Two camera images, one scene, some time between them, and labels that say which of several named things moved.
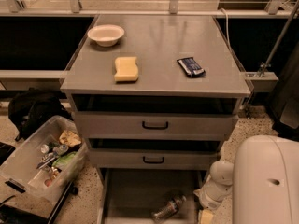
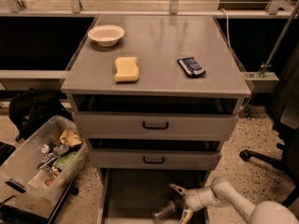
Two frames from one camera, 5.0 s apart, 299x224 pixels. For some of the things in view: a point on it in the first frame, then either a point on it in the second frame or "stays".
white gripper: (207, 198) → (192, 199)
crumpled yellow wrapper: (70, 138) stays
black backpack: (30, 108) stays
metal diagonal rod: (264, 65) stays
